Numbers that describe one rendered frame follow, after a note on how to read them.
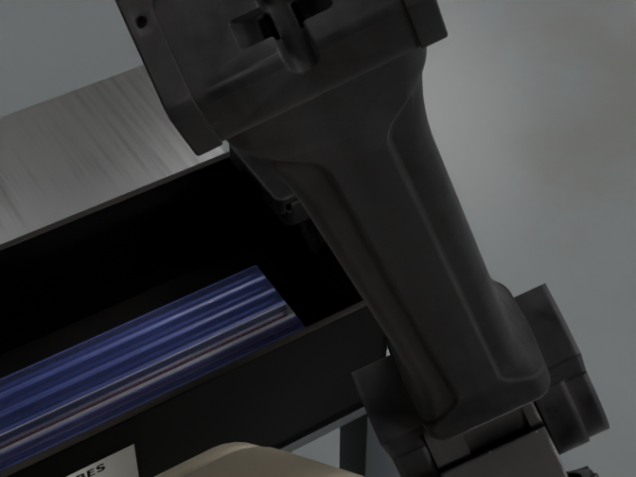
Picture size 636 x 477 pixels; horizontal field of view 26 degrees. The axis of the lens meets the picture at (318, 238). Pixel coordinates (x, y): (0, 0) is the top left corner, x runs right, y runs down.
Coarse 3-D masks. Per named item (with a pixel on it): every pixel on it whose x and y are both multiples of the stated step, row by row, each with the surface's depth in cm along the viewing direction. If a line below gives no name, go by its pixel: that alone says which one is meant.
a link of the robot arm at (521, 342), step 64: (128, 0) 36; (192, 0) 35; (256, 0) 35; (320, 0) 35; (384, 0) 35; (192, 64) 35; (256, 64) 35; (320, 64) 36; (384, 64) 37; (192, 128) 36; (256, 128) 37; (320, 128) 38; (384, 128) 40; (320, 192) 42; (384, 192) 43; (448, 192) 45; (384, 256) 46; (448, 256) 48; (384, 320) 51; (448, 320) 52; (512, 320) 60; (384, 384) 64; (448, 384) 58; (512, 384) 60; (576, 384) 65; (384, 448) 64
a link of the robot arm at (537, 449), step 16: (512, 416) 65; (528, 416) 65; (480, 432) 65; (496, 432) 65; (512, 432) 65; (528, 432) 64; (544, 432) 64; (432, 448) 65; (448, 448) 65; (464, 448) 65; (480, 448) 65; (496, 448) 64; (512, 448) 64; (528, 448) 64; (544, 448) 64; (448, 464) 65; (464, 464) 64; (480, 464) 64; (496, 464) 64; (512, 464) 64; (528, 464) 64; (544, 464) 64; (560, 464) 64
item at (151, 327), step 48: (240, 288) 98; (96, 336) 95; (144, 336) 95; (192, 336) 95; (240, 336) 95; (0, 384) 92; (48, 384) 92; (96, 384) 92; (144, 384) 92; (0, 432) 89; (48, 432) 89
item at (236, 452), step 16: (224, 448) 58; (240, 448) 57; (256, 448) 56; (272, 448) 56; (192, 464) 57; (208, 464) 55; (224, 464) 54; (240, 464) 53; (256, 464) 53; (272, 464) 52; (288, 464) 51; (304, 464) 51; (320, 464) 51
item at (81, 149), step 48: (96, 96) 130; (144, 96) 130; (0, 144) 125; (48, 144) 125; (96, 144) 125; (144, 144) 125; (0, 192) 121; (48, 192) 121; (96, 192) 121; (0, 240) 117
